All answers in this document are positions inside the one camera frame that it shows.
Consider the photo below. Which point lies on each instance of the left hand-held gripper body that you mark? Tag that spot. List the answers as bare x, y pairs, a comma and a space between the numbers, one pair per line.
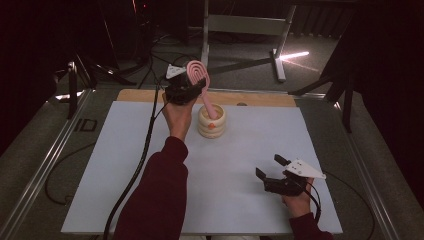
180, 93

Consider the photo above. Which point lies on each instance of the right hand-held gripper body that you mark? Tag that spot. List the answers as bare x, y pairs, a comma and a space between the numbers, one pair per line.
283, 186

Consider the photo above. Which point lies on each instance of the pink hairbrush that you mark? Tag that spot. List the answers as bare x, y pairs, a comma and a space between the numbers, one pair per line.
208, 102

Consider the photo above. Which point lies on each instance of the cream ribbed cup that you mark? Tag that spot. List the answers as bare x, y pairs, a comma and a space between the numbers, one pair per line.
211, 131

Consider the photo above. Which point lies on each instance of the person's right hand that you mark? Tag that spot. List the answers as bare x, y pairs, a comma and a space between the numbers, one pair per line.
298, 205

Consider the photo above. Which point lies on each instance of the person's left hand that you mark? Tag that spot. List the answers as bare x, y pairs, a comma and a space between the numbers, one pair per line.
178, 120

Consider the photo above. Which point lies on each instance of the pale blue table mat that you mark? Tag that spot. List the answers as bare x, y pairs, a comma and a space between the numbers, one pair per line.
233, 160

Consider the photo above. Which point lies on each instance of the black metal stand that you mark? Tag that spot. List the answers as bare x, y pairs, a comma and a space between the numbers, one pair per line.
347, 110

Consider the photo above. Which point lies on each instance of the black tripod stand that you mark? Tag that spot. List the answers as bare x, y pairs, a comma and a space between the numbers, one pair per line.
71, 90

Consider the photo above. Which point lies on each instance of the white desk frame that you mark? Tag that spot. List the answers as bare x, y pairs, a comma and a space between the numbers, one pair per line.
246, 25

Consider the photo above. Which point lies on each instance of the aluminium frame rail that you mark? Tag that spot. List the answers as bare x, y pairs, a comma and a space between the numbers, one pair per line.
371, 190
46, 166

